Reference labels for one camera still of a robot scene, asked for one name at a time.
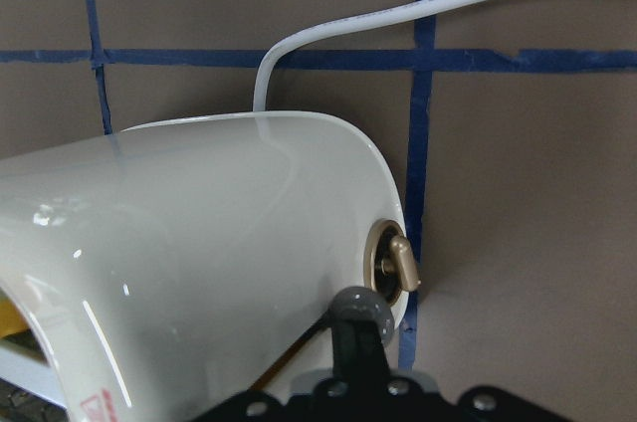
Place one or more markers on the bread slice in toaster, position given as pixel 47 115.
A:
pixel 11 320

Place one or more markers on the white two-slot toaster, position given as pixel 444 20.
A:
pixel 163 268

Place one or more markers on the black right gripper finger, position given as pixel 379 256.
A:
pixel 361 324

